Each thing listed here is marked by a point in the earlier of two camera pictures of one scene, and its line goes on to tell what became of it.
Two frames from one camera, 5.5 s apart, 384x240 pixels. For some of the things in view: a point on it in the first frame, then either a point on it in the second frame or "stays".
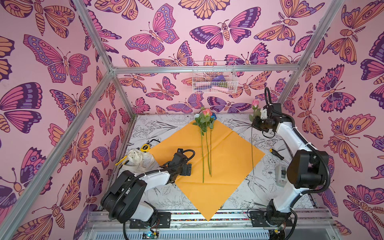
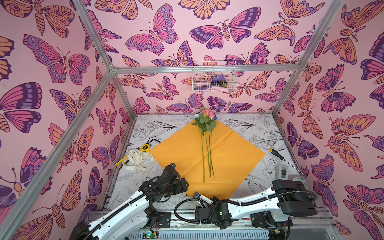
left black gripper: [186, 171] to [178, 189]
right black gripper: [258, 123] to [202, 201]
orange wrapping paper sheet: [222, 161] stays
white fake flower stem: [199, 124] stays
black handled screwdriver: [277, 154] stays
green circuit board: [149, 235] stays
